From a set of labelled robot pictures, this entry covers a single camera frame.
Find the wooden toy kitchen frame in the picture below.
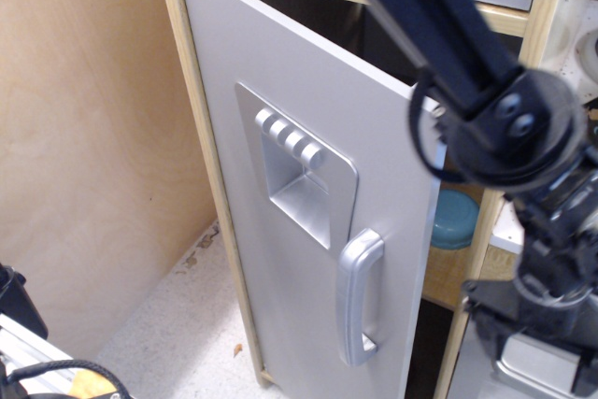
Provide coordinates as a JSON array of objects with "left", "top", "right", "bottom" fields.
[{"left": 152, "top": 0, "right": 575, "bottom": 399}]

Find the aluminium rail base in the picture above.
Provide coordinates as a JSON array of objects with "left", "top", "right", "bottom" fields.
[{"left": 0, "top": 312, "right": 127, "bottom": 399}]

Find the black braided cable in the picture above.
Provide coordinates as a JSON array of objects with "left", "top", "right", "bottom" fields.
[{"left": 4, "top": 359, "right": 128, "bottom": 399}]

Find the grey fridge door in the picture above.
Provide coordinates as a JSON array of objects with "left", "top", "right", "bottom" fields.
[{"left": 179, "top": 0, "right": 449, "bottom": 399}]

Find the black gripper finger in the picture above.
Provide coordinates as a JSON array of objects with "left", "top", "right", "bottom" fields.
[{"left": 471, "top": 309, "right": 519, "bottom": 364}]

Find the black box left edge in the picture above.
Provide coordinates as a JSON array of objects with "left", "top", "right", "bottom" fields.
[{"left": 1, "top": 264, "right": 49, "bottom": 340}]

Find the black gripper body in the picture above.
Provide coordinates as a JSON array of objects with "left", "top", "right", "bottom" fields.
[{"left": 460, "top": 272, "right": 598, "bottom": 395}]

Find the teal toy bowl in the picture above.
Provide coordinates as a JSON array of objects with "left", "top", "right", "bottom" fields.
[{"left": 431, "top": 189, "right": 479, "bottom": 250}]

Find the silver fridge door handle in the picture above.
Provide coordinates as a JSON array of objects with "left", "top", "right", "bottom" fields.
[{"left": 335, "top": 228, "right": 385, "bottom": 367}]

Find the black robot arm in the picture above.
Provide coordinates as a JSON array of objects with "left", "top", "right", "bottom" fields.
[{"left": 368, "top": 0, "right": 597, "bottom": 398}]

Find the white speckled sink counter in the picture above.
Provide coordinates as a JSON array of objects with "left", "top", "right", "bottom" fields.
[{"left": 490, "top": 0, "right": 598, "bottom": 255}]

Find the grey oven door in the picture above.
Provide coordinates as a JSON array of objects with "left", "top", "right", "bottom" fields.
[{"left": 447, "top": 298, "right": 598, "bottom": 399}]

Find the orange tape piece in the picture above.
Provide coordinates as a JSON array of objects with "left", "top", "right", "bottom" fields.
[{"left": 68, "top": 370, "right": 117, "bottom": 398}]

